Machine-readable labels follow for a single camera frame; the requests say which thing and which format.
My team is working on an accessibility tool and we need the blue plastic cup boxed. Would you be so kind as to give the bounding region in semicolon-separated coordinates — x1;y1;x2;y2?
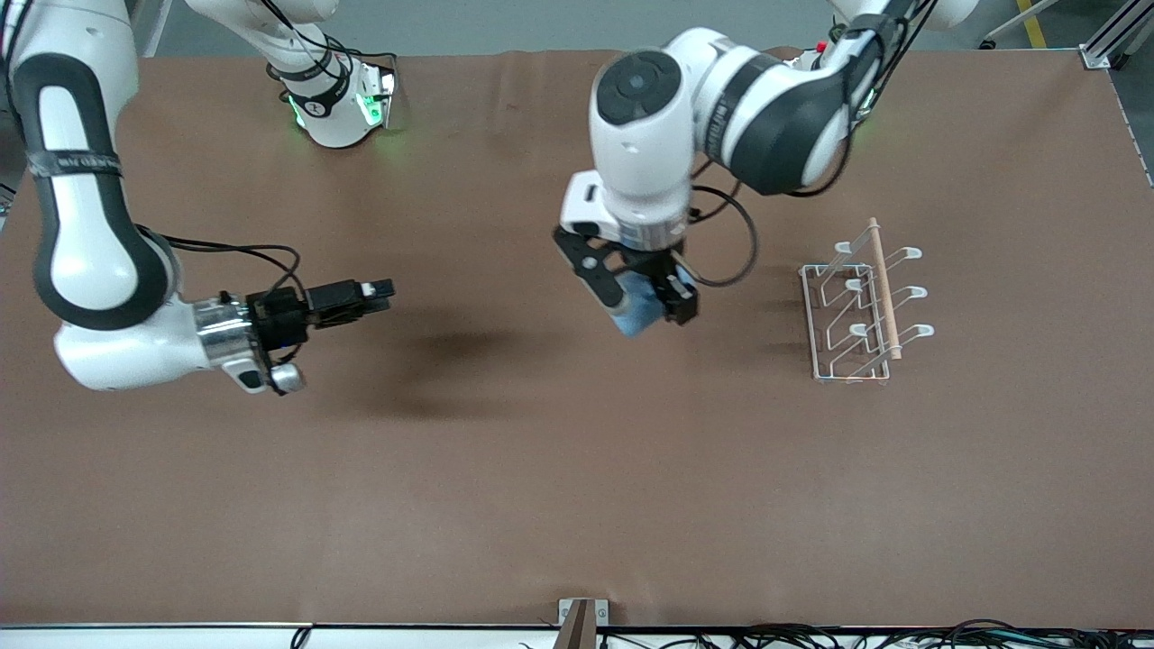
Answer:
613;269;697;339

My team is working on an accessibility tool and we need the grey metal bracket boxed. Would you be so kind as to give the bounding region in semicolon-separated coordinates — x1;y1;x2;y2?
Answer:
558;599;610;628

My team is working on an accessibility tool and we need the aluminium frame profile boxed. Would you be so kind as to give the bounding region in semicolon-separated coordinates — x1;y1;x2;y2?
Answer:
1080;0;1154;71

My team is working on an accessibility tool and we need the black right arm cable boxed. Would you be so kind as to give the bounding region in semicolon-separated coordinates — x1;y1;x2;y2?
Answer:
135;224;307;295

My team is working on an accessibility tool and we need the black cable bundle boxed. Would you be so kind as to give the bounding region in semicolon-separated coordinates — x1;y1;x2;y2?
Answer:
595;618;1154;649

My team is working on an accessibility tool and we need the black base cable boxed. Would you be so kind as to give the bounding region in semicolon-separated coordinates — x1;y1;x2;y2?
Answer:
316;32;400;84

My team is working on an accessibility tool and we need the white wire cup holder rack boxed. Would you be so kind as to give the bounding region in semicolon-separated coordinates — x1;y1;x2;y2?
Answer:
799;216;936;386

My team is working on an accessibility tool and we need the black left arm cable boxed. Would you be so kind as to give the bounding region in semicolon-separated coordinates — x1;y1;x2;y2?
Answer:
688;183;760;289

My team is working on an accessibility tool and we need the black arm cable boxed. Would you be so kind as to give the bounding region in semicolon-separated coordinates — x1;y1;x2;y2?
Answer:
135;224;307;295
688;183;760;289

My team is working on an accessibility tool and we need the brown table cover sheet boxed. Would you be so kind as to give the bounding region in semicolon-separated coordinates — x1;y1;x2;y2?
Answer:
0;47;1154;630

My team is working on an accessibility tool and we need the grey metal tube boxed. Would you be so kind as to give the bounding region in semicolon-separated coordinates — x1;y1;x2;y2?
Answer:
981;0;1061;50

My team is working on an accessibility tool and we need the brown camera pole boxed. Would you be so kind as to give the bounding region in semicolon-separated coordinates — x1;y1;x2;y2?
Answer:
553;599;598;649

